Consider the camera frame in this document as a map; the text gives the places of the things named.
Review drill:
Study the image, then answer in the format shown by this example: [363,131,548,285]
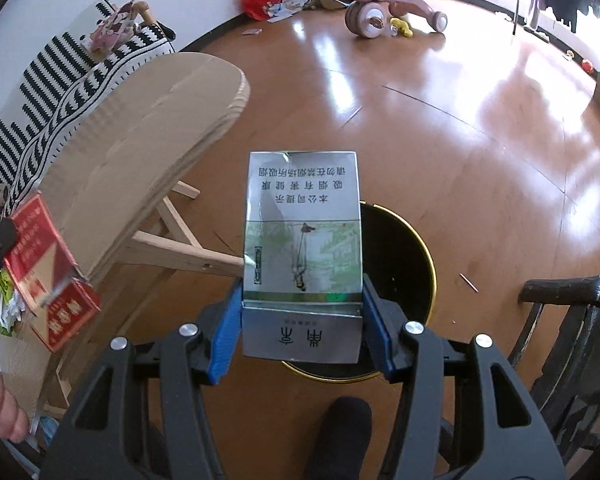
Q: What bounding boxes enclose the silver green cigarette pack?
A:
[241,150,366,365]

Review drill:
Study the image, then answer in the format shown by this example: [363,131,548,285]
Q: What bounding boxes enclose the light wooden table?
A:
[45,180,246,411]

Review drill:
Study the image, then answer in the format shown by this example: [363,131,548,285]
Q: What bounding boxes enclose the wooden sofa armrest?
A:
[139,2,177,42]

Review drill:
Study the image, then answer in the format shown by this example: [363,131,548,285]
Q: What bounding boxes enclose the green white snack wrapper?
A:
[0,269,27,337]

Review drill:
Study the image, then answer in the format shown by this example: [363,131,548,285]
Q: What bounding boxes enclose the black trash bin gold rim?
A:
[280,201,437,380]

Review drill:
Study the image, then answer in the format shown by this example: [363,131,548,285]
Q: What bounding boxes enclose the black wooden chair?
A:
[507,274,600,480]

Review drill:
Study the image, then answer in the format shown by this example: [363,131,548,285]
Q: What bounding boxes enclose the scattered papers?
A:
[267,0,317,23]

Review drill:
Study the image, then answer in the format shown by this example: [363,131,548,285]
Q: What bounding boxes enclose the black white striped sofa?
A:
[0,0,176,211]

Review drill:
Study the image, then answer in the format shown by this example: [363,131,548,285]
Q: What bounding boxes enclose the person's left hand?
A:
[0,347,31,443]

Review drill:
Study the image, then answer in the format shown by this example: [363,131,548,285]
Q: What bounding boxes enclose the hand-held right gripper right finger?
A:
[360,274,568,480]

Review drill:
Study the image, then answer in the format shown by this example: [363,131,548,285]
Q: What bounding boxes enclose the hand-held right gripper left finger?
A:
[40,277,246,480]

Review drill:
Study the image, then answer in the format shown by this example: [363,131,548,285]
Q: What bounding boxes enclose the red cigarette pack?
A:
[2,192,102,353]

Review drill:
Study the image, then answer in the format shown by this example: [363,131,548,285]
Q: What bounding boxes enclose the red plastic bag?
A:
[242,0,283,22]

